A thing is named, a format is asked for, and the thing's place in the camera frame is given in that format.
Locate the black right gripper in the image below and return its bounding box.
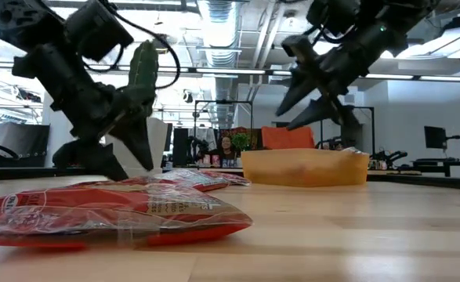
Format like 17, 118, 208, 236
275, 27, 395, 148

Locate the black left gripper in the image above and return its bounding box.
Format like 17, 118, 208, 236
12, 42, 155, 182

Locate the white hexagonal plant pot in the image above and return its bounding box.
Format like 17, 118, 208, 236
104, 116, 169, 178

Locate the black upright panel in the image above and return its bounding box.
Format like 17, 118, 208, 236
172, 127, 192, 168

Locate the green cactus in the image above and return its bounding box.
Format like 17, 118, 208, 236
127, 38, 160, 93

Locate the green leafy plant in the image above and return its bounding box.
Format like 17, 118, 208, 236
230, 132, 253, 153

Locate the long ceiling strip light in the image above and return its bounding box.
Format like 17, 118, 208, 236
195, 67, 266, 76
364, 73, 460, 83

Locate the dark grey cover sheet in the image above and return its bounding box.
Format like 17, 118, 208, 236
0, 121, 52, 168

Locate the person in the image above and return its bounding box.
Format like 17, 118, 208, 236
209, 135, 239, 168

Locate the black computer monitor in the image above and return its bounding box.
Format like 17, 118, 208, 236
423, 125, 449, 150

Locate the black desk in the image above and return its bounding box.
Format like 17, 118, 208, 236
397, 156, 460, 178

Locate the black metal stand frame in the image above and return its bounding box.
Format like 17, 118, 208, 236
193, 99, 254, 169
318, 105, 376, 156

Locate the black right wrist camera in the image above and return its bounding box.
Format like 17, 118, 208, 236
306, 0, 362, 38

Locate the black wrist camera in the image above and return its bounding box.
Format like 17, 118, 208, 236
306, 0, 362, 38
63, 0, 136, 63

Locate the black left camera cable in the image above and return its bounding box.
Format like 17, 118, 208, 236
81, 7, 182, 92

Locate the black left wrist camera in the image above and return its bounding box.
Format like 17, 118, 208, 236
63, 0, 136, 63

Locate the silver ventilation duct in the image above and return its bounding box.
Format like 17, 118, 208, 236
197, 0, 239, 130

